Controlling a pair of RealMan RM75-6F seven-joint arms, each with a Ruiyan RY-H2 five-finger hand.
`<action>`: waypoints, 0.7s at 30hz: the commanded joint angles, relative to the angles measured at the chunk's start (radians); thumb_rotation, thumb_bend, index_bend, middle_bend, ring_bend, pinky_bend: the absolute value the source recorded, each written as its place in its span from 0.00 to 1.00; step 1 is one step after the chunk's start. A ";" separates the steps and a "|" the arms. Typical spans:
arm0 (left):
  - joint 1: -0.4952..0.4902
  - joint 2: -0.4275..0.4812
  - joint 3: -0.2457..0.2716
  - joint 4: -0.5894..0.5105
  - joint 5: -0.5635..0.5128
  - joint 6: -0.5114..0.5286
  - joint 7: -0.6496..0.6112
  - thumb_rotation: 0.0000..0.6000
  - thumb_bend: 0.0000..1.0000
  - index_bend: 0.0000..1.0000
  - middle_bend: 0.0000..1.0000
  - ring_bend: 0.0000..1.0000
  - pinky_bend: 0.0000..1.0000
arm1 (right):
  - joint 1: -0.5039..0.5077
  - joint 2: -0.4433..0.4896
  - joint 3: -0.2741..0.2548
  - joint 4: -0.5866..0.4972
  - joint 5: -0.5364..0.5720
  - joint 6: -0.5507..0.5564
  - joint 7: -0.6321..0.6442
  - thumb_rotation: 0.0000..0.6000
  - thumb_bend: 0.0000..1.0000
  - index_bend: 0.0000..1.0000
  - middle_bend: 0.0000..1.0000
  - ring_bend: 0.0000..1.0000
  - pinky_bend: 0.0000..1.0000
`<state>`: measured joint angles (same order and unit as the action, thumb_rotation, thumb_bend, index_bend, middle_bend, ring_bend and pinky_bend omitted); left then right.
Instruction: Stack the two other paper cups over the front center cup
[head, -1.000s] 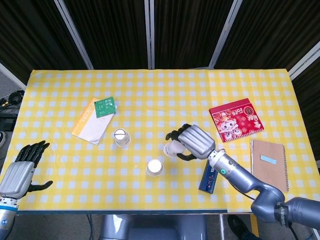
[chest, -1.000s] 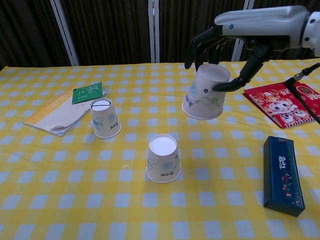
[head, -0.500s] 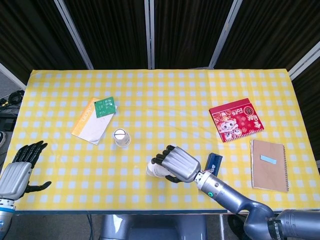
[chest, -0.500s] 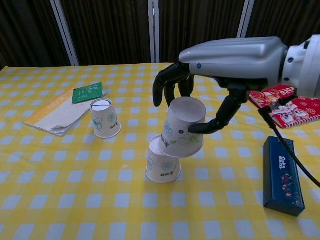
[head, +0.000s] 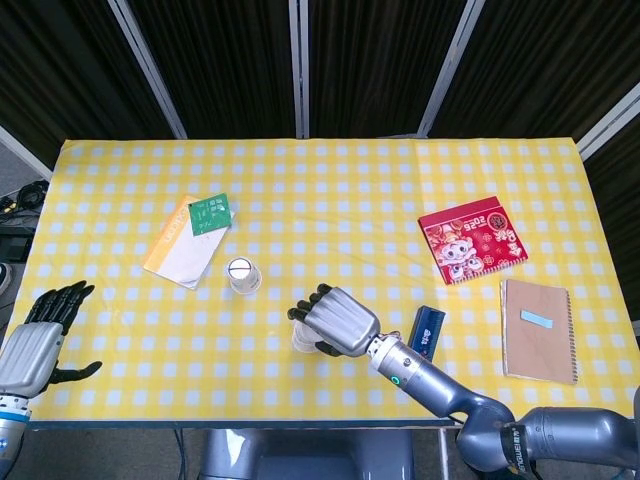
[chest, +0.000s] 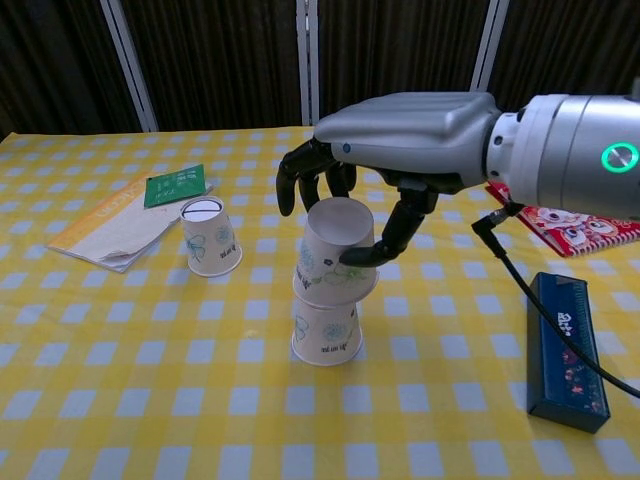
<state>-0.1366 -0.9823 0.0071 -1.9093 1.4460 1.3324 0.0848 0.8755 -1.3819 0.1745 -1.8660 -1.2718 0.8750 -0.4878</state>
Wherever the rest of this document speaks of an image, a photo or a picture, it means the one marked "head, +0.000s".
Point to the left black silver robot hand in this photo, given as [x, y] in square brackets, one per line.
[30, 355]

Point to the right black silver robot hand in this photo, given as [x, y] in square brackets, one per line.
[340, 320]

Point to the white paper cup black line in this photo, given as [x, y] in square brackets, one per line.
[244, 276]

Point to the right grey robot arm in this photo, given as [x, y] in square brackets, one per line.
[450, 395]

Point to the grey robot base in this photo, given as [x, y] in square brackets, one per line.
[305, 455]

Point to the blue rectangular box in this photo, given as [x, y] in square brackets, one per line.
[427, 325]

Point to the black floor box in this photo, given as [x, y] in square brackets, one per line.
[11, 246]

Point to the yellow white checkered tablecloth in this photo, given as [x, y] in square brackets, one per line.
[320, 190]

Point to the red cartoon calendar notebook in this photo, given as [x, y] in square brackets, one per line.
[472, 240]

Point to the grey table leg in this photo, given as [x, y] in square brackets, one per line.
[442, 450]

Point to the green card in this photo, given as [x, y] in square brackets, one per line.
[210, 214]

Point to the yellow white booklet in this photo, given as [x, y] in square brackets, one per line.
[182, 255]

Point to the brown spiral notebook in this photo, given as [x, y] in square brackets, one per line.
[537, 340]

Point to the dark partition panel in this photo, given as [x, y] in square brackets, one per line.
[65, 75]
[220, 65]
[375, 65]
[540, 65]
[617, 215]

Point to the grey partition post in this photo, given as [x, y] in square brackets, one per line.
[147, 65]
[25, 155]
[607, 120]
[450, 65]
[299, 65]

